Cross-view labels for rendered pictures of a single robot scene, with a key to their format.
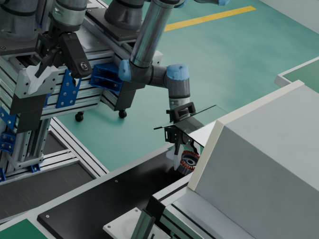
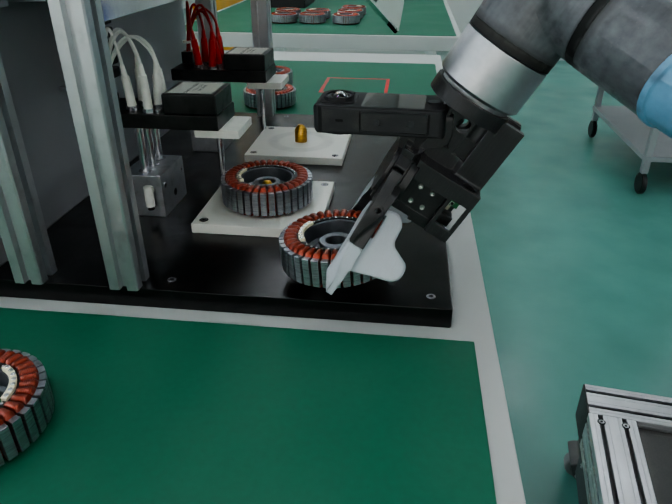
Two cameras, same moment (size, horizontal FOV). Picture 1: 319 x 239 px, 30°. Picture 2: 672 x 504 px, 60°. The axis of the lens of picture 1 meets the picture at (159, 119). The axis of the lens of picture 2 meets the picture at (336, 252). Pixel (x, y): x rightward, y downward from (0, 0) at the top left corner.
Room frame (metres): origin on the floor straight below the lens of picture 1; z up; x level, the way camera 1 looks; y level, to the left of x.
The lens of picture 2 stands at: (2.19, -0.34, 1.08)
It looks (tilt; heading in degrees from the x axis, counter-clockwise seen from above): 29 degrees down; 159
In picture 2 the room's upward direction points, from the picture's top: straight up
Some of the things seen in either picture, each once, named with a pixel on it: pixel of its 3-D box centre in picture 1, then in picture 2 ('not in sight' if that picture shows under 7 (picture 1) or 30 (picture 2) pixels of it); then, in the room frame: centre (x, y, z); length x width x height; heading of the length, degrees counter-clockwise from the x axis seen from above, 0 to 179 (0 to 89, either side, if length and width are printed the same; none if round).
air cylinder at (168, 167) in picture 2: not in sight; (155, 184); (1.46, -0.30, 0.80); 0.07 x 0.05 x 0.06; 152
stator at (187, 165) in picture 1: (189, 163); (336, 246); (1.71, -0.15, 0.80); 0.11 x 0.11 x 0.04
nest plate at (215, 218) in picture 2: not in sight; (268, 205); (1.52, -0.17, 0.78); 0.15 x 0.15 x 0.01; 62
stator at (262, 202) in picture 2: not in sight; (267, 186); (1.52, -0.17, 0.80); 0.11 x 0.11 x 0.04
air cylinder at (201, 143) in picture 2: not in sight; (213, 128); (1.24, -0.19, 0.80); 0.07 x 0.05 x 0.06; 152
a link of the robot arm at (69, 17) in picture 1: (68, 12); not in sight; (1.29, 0.30, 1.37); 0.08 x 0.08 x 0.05
